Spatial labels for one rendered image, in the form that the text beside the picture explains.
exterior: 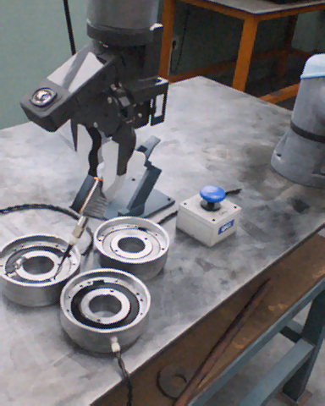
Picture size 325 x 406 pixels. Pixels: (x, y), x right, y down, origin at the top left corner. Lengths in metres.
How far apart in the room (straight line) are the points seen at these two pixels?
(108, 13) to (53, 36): 2.07
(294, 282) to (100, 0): 0.81
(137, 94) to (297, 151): 0.50
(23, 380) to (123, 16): 0.39
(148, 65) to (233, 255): 0.33
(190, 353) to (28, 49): 1.84
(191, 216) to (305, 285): 0.46
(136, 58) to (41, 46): 1.99
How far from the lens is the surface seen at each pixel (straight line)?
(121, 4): 0.55
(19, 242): 0.73
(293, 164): 1.03
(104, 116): 0.59
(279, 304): 1.13
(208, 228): 0.79
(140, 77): 0.61
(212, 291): 0.73
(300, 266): 1.24
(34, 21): 2.53
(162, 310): 0.69
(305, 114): 1.01
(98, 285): 0.67
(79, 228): 0.65
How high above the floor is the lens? 1.27
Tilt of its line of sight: 30 degrees down
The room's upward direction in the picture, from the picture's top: 8 degrees clockwise
